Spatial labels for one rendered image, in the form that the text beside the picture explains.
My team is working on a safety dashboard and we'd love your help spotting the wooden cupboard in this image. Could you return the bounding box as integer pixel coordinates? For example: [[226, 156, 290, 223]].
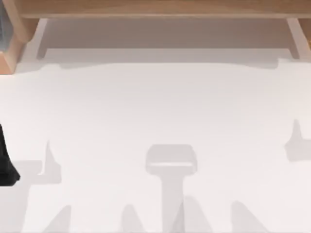
[[0, 0, 311, 75]]

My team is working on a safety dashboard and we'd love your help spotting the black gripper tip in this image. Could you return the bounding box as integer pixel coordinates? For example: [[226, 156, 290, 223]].
[[0, 124, 21, 187]]

